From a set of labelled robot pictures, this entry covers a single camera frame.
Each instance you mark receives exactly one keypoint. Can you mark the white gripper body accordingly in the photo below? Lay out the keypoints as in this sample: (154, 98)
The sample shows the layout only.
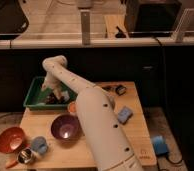
(54, 84)

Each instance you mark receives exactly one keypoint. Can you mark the purple grape bunch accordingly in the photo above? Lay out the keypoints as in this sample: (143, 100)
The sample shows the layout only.
(51, 99)

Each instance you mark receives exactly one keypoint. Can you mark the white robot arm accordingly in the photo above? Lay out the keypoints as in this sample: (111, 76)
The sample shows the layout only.
(107, 141)

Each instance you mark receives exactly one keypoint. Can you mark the purple bowl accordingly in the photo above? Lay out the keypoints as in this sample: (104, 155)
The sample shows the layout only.
(65, 127)

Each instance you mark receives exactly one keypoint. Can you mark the red bowl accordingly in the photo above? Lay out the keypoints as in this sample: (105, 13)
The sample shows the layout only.
(12, 139)

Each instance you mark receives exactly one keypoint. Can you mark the white cloth in tray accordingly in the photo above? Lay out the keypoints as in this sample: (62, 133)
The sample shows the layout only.
(65, 96)

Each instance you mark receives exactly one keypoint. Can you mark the green plastic tray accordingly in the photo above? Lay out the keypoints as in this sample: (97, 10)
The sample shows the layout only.
(35, 98)

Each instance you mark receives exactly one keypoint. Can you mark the orange cup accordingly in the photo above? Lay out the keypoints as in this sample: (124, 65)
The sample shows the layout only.
(71, 108)

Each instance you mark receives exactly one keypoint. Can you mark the wooden table board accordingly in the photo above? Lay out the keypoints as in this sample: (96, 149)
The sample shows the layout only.
(78, 155)

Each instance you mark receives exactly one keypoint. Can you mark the blue mug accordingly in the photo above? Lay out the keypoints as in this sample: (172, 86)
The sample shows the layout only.
(39, 145)

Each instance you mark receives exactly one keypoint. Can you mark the blue sponge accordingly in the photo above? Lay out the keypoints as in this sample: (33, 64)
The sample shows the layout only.
(124, 114)

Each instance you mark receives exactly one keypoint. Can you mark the black handled brush tool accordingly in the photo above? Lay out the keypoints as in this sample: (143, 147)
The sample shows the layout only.
(118, 89)

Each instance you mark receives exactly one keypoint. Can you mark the grey metal post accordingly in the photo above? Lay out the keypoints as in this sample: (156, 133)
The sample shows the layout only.
(85, 26)

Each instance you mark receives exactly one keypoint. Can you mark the small steel pot orange handle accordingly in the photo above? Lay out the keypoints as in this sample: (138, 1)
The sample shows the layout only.
(25, 156)

